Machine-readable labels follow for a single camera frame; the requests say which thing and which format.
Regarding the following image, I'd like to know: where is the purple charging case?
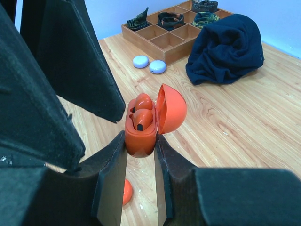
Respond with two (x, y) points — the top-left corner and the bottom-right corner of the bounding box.
(132, 55), (149, 68)
(149, 60), (166, 74)

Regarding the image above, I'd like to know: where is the black rolled belt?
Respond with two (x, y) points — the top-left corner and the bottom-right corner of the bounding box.
(191, 0), (218, 13)
(158, 12), (185, 31)

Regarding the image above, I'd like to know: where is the black rolled belt middle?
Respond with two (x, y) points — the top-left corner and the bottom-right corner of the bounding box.
(158, 12), (185, 31)

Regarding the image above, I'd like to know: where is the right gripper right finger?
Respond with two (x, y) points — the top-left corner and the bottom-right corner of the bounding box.
(154, 135), (301, 226)

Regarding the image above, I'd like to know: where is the orange earbud charging case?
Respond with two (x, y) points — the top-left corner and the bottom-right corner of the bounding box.
(123, 179), (133, 206)

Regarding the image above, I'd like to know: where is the orange earbud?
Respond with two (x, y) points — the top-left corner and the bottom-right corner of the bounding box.
(131, 93), (153, 113)
(131, 109), (153, 131)

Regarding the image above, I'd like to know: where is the green patterned rolled belt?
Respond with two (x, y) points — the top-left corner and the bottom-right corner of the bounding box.
(192, 12), (220, 29)

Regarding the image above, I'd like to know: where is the dark folded belt bottom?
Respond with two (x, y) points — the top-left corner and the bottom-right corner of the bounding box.
(127, 7), (149, 32)

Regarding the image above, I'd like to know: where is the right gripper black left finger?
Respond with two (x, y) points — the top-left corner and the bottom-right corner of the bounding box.
(0, 131), (127, 226)

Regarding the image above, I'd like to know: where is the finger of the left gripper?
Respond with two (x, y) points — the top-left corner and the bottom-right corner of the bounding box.
(20, 0), (126, 123)
(0, 8), (85, 170)

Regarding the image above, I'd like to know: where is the dark blue cloth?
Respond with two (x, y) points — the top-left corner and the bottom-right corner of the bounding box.
(185, 14), (265, 85)

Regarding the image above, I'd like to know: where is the black rolled belt top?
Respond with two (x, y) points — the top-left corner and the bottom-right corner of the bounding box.
(191, 0), (218, 13)

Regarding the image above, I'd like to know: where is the wooden compartment tray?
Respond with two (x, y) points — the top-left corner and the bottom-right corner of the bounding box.
(121, 0), (235, 65)

